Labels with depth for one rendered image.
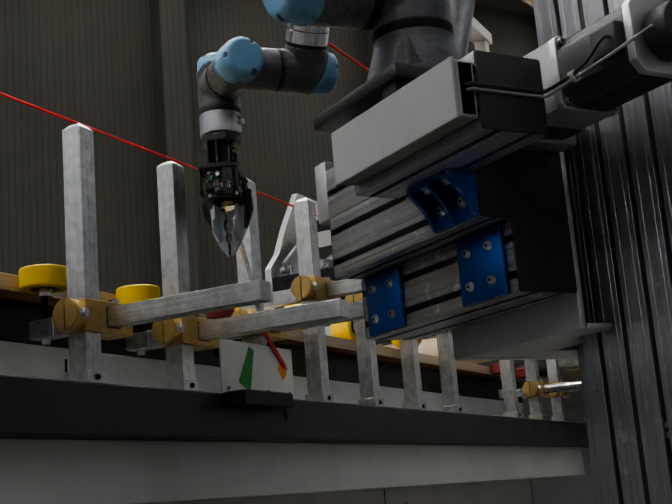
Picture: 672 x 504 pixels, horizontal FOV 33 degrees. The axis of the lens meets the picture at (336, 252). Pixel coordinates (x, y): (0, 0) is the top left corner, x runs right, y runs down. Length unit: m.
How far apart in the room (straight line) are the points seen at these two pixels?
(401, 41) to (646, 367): 0.54
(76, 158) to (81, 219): 0.10
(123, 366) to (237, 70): 0.62
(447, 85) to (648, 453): 0.51
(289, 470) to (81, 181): 0.77
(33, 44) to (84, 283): 10.59
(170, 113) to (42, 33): 1.55
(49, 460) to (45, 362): 0.35
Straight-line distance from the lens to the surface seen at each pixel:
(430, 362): 3.38
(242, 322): 1.94
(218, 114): 2.02
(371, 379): 2.60
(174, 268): 1.98
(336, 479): 2.43
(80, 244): 1.79
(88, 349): 1.76
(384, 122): 1.32
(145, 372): 2.23
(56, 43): 12.40
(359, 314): 2.11
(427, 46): 1.57
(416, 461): 2.82
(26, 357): 1.98
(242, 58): 1.94
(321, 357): 2.39
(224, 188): 1.97
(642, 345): 1.42
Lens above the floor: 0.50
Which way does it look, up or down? 12 degrees up
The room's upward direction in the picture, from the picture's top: 5 degrees counter-clockwise
